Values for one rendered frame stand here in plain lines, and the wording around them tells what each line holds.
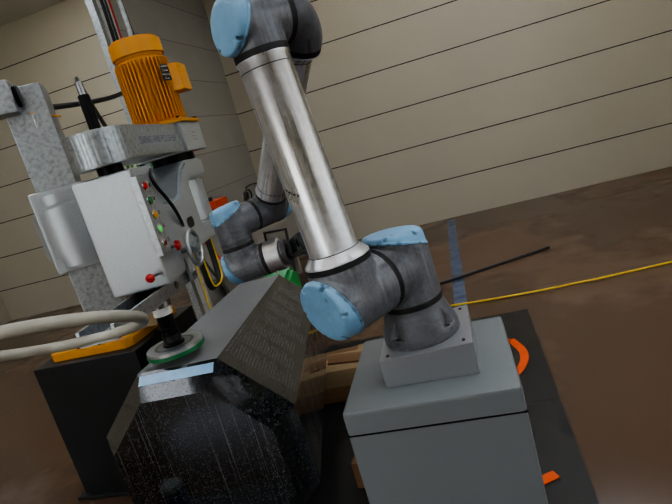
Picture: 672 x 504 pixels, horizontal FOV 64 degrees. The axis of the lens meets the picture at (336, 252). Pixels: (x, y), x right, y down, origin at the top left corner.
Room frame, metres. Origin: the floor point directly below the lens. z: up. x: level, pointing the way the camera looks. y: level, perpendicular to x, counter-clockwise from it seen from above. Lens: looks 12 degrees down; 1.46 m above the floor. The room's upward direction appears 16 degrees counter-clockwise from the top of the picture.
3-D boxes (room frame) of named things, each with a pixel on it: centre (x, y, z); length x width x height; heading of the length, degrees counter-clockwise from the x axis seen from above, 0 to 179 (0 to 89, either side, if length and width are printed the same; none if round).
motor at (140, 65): (2.63, 0.60, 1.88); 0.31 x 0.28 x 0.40; 84
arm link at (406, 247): (1.26, -0.14, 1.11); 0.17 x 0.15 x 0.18; 128
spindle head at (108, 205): (2.06, 0.68, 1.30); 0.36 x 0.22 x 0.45; 174
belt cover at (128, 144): (2.33, 0.65, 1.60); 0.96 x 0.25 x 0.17; 174
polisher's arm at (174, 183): (2.37, 0.63, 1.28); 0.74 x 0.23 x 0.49; 174
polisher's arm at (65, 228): (2.75, 1.05, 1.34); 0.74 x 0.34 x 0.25; 74
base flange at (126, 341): (2.81, 1.24, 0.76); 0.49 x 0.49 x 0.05; 75
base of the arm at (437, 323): (1.27, -0.15, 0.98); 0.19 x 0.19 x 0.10
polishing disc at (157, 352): (1.98, 0.69, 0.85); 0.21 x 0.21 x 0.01
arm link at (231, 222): (1.49, 0.25, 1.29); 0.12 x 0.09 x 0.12; 128
